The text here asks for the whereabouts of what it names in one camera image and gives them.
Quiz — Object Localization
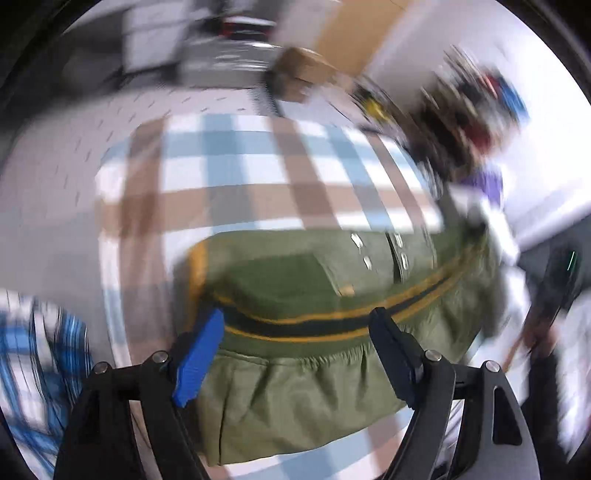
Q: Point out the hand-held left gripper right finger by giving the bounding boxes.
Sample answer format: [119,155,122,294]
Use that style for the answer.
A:
[368,307,541,480]

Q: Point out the wooden door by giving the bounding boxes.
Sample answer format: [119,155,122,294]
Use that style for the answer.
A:
[314,0,411,65]

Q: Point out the plaid bed sheet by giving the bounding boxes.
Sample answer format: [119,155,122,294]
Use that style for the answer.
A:
[95,113,462,480]

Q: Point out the green and mustard leather jacket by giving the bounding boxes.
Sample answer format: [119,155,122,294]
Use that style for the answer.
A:
[182,217,509,467]

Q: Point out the purple and white cloth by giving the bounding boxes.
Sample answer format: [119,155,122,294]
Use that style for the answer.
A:
[443,168,520,264]

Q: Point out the grey quilted mattress cover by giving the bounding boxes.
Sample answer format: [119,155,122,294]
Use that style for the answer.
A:
[0,85,278,296]

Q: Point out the cardboard box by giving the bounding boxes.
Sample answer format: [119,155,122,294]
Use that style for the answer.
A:
[272,46,356,104]

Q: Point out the silver suitcase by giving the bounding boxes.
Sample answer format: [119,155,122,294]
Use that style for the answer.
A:
[180,37,278,86]

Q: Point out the black box with red trim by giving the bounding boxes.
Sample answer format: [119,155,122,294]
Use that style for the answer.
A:
[219,16,278,40]

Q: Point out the blue plaid cloth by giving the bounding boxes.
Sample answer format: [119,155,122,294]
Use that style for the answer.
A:
[0,288,93,480]

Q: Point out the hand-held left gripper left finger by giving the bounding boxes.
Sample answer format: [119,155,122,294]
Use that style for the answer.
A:
[53,307,225,480]

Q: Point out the group of assorted shoes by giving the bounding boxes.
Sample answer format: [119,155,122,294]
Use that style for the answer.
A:
[406,51,529,176]

